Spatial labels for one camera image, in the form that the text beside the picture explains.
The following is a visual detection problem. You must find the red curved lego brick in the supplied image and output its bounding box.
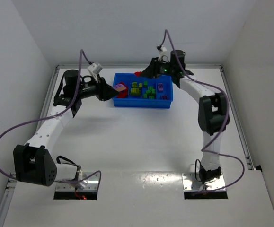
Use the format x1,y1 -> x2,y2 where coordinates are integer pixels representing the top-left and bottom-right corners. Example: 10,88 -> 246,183
116,82 -> 128,98

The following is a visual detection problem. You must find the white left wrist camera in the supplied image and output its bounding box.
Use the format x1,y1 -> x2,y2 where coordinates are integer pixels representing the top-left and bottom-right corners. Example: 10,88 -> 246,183
87,62 -> 102,82

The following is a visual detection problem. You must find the green lego pile in tray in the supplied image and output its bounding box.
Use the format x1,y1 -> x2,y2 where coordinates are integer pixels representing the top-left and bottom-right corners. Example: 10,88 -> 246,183
141,81 -> 157,99

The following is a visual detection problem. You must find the metal base plate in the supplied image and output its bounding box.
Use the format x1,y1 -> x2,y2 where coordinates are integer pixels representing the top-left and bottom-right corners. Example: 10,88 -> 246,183
55,172 -> 101,192
182,172 -> 226,192

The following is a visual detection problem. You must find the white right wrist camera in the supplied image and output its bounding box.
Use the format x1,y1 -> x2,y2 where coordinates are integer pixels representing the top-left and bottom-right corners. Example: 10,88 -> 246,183
156,45 -> 167,61

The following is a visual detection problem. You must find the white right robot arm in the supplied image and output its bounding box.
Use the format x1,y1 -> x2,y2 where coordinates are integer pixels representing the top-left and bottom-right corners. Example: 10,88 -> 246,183
140,46 -> 229,183

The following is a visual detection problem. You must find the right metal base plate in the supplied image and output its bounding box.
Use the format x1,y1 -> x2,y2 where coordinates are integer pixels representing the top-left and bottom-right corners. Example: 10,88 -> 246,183
182,172 -> 226,192

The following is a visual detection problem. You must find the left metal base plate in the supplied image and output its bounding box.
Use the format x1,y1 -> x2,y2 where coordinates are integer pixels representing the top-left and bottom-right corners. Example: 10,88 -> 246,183
55,172 -> 101,192

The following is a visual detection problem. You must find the lime lego brick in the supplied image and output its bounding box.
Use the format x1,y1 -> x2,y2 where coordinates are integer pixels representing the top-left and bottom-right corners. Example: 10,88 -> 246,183
129,82 -> 143,97

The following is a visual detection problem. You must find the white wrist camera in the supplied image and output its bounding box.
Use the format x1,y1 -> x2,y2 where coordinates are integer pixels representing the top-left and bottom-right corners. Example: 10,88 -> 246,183
87,62 -> 102,82
156,45 -> 167,61

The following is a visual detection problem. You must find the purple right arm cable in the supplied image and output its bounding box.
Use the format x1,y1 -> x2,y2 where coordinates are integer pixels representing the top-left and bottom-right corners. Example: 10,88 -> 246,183
159,29 -> 246,195

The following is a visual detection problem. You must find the red half-round lego brick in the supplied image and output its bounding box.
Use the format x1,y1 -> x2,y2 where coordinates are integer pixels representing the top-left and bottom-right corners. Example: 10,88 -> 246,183
134,71 -> 142,77

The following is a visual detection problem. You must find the purple butterfly lego brick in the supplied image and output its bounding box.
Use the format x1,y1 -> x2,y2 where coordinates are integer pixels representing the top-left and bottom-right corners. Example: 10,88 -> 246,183
113,83 -> 127,92

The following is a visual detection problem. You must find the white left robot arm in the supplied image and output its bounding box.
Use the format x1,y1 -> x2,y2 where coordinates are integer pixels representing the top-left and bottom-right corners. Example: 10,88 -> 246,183
13,70 -> 119,186

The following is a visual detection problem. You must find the blue divided plastic tray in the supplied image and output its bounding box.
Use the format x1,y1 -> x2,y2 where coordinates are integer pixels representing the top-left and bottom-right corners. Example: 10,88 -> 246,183
113,73 -> 173,109

